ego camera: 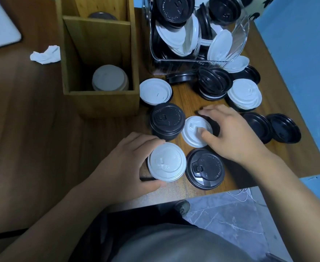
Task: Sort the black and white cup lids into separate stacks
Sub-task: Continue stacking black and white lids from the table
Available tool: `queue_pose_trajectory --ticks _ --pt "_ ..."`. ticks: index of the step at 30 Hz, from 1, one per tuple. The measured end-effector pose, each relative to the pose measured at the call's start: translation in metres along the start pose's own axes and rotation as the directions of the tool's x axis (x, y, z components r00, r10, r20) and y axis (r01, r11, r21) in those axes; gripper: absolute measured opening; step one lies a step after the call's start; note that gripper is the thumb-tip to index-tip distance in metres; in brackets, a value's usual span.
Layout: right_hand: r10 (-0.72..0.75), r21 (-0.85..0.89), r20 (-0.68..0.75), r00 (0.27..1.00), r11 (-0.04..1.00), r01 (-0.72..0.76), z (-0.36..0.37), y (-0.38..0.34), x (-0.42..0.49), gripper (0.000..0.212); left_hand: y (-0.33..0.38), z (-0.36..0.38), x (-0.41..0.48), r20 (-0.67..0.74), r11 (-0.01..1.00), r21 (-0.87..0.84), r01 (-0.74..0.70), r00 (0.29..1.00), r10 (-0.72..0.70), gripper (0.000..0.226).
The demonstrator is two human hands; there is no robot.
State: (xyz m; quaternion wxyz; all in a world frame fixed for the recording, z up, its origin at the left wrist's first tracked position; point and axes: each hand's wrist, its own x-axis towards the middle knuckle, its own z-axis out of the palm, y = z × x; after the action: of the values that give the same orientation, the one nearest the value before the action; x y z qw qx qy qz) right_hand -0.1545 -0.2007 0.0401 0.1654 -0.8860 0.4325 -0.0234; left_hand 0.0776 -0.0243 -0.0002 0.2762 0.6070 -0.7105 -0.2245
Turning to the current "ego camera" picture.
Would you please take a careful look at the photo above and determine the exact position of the person's right hand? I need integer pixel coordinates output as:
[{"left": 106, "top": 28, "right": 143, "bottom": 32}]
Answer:
[{"left": 197, "top": 104, "right": 280, "bottom": 168}]

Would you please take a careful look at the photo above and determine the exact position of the person's left hand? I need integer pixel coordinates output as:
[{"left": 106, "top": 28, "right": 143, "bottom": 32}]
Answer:
[{"left": 78, "top": 132, "right": 168, "bottom": 207}]

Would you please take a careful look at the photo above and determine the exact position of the large white cup lid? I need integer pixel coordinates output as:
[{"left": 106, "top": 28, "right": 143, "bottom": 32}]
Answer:
[{"left": 181, "top": 116, "right": 214, "bottom": 148}]

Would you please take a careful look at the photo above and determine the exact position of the white domed cup lid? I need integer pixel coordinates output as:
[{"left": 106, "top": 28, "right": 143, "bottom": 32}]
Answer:
[{"left": 148, "top": 142, "right": 187, "bottom": 183}]

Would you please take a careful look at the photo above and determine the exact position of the wooden three-compartment organizer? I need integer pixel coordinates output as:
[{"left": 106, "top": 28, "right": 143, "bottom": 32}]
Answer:
[{"left": 55, "top": 0, "right": 141, "bottom": 118}]

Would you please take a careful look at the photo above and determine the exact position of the pile of black and white cup lids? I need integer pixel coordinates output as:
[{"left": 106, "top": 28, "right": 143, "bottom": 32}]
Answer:
[{"left": 139, "top": 0, "right": 302, "bottom": 145}]

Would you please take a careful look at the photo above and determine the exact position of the person's right forearm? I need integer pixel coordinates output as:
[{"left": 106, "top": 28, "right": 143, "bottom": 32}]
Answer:
[{"left": 244, "top": 154, "right": 320, "bottom": 262}]

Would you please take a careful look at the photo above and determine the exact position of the person's left forearm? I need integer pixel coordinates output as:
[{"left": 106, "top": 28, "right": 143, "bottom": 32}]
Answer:
[{"left": 0, "top": 185, "right": 117, "bottom": 262}]

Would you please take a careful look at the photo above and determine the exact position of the dark shoe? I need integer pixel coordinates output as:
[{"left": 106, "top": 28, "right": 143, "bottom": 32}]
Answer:
[{"left": 173, "top": 200, "right": 191, "bottom": 216}]

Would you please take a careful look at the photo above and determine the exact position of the grey shirt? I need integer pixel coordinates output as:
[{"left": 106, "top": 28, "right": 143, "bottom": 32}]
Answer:
[{"left": 110, "top": 223, "right": 256, "bottom": 262}]

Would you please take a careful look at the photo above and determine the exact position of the clear plastic container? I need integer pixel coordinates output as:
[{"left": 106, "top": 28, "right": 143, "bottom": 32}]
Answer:
[{"left": 142, "top": 0, "right": 251, "bottom": 75}]

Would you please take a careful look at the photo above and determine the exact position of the cream tote bag black print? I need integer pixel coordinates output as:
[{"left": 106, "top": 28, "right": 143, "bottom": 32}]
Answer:
[{"left": 241, "top": 0, "right": 275, "bottom": 18}]

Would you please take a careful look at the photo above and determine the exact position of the crumpled white tissue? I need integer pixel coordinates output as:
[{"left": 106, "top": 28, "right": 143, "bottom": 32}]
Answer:
[{"left": 30, "top": 45, "right": 61, "bottom": 65}]

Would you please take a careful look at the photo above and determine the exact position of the white cable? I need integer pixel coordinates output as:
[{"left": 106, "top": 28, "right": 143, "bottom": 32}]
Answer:
[{"left": 226, "top": 187, "right": 267, "bottom": 208}]

